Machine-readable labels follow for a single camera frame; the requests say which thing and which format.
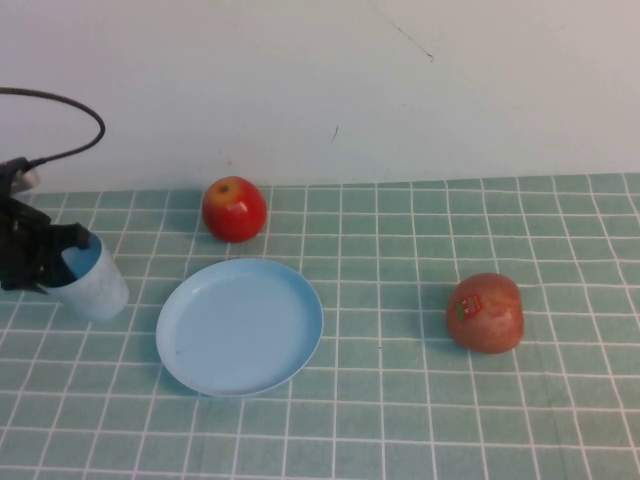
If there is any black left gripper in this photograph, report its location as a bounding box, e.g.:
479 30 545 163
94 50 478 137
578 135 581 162
0 197 92 296

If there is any dull red apple with sticker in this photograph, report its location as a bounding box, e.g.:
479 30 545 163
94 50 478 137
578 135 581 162
445 272 526 355

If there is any shiny red yellow apple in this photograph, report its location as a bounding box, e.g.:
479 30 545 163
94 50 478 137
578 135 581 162
201 176 269 244

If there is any green checkered tablecloth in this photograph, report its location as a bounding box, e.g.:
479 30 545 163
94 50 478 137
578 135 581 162
0 172 640 480

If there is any light blue plastic plate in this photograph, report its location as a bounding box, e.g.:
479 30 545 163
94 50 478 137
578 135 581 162
155 257 325 398

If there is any black cable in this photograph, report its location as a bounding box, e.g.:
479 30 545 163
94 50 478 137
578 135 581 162
0 87 107 166

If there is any light blue plastic cup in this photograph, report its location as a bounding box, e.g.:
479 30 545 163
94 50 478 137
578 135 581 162
51 233 130 323

